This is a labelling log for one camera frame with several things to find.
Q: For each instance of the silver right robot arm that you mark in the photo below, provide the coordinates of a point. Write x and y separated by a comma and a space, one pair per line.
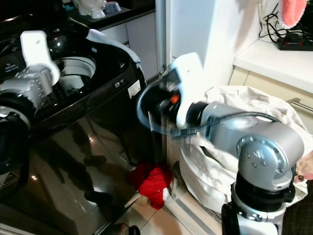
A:
249, 127

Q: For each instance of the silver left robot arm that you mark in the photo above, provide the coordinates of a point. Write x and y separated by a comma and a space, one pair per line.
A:
19, 90

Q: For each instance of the black top-loading washing machine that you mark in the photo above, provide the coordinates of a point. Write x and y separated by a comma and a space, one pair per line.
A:
88, 147

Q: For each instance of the person in dark clothes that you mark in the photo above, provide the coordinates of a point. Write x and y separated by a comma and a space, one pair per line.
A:
301, 215

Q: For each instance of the grey vertical pipe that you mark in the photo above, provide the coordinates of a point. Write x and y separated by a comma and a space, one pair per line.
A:
160, 34

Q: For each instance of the white kitchen cabinet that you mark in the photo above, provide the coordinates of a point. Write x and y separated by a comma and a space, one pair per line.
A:
139, 34

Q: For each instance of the white fabric laundry bag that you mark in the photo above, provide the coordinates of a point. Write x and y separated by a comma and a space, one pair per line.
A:
205, 171

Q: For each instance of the red cloth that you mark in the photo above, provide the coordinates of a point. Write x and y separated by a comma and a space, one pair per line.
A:
154, 188

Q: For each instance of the small white cup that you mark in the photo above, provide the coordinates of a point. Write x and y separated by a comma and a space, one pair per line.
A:
98, 14

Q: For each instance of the white ceramic jug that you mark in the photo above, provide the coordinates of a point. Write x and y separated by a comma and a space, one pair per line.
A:
89, 6

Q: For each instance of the grey glass bowl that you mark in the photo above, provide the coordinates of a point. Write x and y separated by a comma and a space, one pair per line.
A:
113, 7

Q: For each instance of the cream counter cabinet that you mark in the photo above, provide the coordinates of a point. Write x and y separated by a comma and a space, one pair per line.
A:
264, 58

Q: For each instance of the dark robot foot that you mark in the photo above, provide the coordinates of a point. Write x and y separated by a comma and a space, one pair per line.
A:
122, 230

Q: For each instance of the black power strip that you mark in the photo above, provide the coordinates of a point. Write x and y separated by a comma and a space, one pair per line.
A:
293, 43

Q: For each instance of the pink fluffy cloth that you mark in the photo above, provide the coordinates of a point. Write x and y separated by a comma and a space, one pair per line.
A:
292, 12

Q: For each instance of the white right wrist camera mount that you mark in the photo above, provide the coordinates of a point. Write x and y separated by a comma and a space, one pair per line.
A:
188, 73

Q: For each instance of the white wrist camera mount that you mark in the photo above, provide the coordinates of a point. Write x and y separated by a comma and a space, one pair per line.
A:
36, 49
188, 73

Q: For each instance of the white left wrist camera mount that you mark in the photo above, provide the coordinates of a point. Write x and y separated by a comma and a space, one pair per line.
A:
36, 49

